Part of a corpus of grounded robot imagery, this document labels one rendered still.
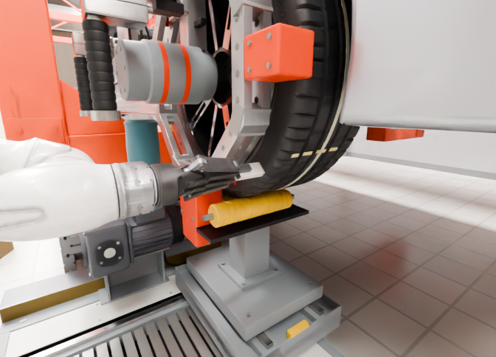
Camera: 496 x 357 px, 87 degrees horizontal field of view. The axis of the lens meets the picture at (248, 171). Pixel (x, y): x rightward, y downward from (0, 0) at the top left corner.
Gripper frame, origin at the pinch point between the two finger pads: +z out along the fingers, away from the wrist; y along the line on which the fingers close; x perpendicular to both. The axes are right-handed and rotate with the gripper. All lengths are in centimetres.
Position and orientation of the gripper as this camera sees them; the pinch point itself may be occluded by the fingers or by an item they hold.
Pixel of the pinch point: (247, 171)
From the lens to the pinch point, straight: 56.6
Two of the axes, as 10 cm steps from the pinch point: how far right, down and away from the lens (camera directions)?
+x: -4.0, -8.2, 4.1
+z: 8.2, -1.3, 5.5
